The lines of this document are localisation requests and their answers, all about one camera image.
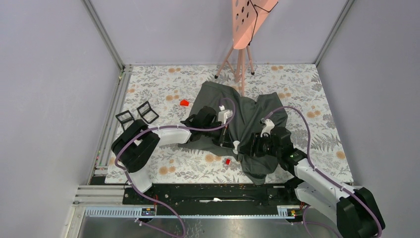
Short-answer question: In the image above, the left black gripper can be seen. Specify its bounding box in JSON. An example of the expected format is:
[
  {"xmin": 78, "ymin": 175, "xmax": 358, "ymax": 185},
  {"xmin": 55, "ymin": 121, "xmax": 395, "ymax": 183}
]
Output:
[{"xmin": 202, "ymin": 121, "xmax": 235, "ymax": 149}]

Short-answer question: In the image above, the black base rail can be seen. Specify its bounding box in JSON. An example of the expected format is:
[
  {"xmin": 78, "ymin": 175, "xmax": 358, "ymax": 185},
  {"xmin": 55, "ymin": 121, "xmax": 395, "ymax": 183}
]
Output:
[{"xmin": 122, "ymin": 183, "xmax": 305, "ymax": 219}]

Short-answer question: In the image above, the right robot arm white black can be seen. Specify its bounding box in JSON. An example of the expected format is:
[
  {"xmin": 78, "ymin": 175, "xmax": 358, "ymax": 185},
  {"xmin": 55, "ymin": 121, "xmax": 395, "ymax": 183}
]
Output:
[{"xmin": 239, "ymin": 126, "xmax": 385, "ymax": 238}]

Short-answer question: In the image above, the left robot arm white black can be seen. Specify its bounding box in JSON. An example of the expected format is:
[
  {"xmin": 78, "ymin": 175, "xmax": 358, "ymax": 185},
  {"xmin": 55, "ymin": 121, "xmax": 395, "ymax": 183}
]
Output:
[{"xmin": 111, "ymin": 106, "xmax": 235, "ymax": 204}]

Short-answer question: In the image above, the pink music stand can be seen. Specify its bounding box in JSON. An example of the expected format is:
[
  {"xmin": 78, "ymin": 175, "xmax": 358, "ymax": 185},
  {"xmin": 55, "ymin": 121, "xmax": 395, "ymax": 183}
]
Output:
[{"xmin": 214, "ymin": 0, "xmax": 278, "ymax": 96}]

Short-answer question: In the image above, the red house-shaped toy block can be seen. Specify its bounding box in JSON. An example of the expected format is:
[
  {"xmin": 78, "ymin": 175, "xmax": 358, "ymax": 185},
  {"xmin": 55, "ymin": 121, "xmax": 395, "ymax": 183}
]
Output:
[{"xmin": 180, "ymin": 100, "xmax": 189, "ymax": 107}]

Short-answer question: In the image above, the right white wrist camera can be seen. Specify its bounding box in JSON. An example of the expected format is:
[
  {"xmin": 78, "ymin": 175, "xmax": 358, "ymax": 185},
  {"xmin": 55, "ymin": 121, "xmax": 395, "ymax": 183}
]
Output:
[{"xmin": 260, "ymin": 119, "xmax": 275, "ymax": 137}]

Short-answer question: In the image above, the black frame display box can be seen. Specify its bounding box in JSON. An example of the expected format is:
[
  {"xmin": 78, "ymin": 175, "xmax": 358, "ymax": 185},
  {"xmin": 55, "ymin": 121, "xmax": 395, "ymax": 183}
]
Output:
[
  {"xmin": 136, "ymin": 101, "xmax": 159, "ymax": 124},
  {"xmin": 115, "ymin": 110, "xmax": 135, "ymax": 131}
]

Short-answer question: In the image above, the dark grey t-shirt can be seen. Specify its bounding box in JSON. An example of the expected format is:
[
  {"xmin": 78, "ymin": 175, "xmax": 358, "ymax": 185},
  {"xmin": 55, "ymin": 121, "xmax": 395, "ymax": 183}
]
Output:
[{"xmin": 179, "ymin": 82, "xmax": 282, "ymax": 185}]

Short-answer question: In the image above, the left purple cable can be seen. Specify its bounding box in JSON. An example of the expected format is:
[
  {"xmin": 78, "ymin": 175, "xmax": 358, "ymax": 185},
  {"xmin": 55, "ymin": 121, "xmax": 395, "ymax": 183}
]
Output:
[{"xmin": 113, "ymin": 97, "xmax": 236, "ymax": 238}]

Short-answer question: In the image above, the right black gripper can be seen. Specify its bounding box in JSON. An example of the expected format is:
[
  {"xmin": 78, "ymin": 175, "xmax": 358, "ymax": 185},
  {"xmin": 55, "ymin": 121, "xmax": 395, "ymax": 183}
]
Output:
[{"xmin": 240, "ymin": 131, "xmax": 281, "ymax": 158}]

